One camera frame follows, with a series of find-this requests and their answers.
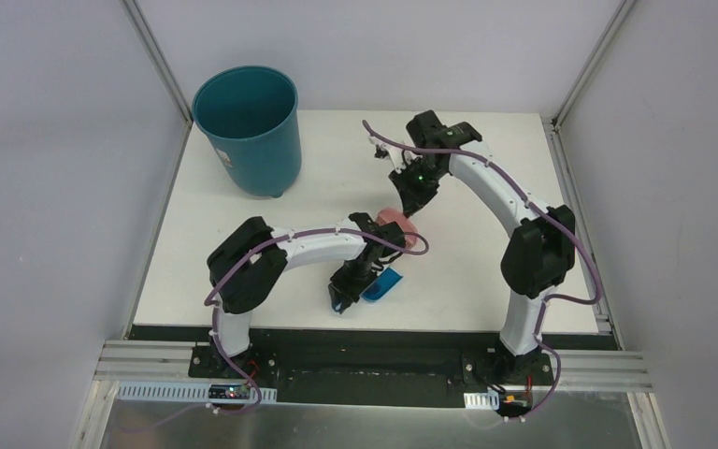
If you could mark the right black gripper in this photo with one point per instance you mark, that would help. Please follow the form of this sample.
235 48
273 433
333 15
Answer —
413 198

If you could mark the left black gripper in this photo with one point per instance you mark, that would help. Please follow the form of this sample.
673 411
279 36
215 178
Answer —
344 292

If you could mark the blue plastic dustpan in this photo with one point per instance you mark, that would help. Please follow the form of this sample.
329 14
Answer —
380 286

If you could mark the pink hand brush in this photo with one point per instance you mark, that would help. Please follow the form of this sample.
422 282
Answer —
390 215

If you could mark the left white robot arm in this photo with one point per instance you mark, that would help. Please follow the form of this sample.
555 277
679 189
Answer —
246 266

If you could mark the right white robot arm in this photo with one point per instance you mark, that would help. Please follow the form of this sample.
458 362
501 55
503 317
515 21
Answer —
540 251

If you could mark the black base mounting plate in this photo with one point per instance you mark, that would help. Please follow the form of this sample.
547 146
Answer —
375 368

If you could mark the teal plastic waste bin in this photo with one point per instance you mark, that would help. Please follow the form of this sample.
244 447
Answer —
249 116

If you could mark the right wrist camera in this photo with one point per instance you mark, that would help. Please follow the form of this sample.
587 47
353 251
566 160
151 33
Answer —
385 151

